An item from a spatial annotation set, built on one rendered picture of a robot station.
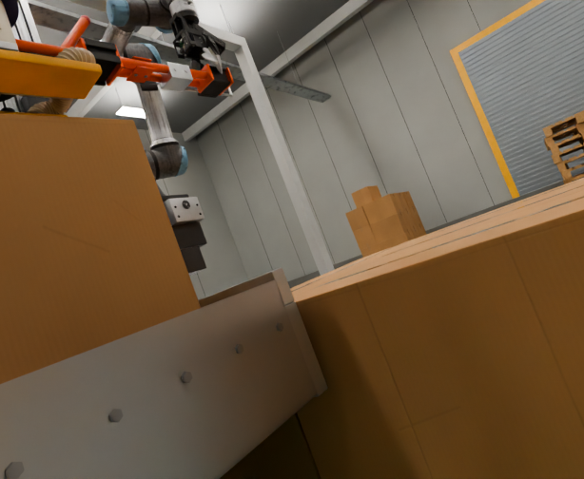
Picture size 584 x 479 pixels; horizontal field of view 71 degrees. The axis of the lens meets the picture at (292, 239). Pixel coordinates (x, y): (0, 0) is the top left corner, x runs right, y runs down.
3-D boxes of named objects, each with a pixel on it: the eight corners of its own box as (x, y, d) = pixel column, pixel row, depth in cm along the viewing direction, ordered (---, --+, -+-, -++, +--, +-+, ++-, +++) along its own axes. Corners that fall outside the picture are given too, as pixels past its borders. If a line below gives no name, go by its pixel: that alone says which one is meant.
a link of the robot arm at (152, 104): (150, 182, 171) (112, 50, 165) (184, 176, 179) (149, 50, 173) (159, 178, 161) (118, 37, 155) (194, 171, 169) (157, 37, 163)
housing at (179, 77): (172, 76, 107) (166, 60, 107) (160, 90, 111) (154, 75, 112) (194, 79, 112) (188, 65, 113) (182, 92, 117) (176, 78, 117)
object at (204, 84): (212, 79, 116) (206, 63, 116) (198, 93, 121) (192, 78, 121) (234, 82, 122) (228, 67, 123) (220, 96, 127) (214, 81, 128)
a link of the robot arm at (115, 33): (84, 50, 159) (106, -16, 118) (112, 49, 165) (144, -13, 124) (92, 81, 161) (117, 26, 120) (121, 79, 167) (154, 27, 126)
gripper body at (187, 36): (178, 60, 121) (165, 24, 122) (202, 65, 127) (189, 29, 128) (191, 45, 116) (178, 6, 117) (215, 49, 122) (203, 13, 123)
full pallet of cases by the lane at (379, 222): (416, 259, 765) (381, 174, 779) (369, 275, 822) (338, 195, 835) (433, 249, 865) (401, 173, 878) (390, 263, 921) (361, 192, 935)
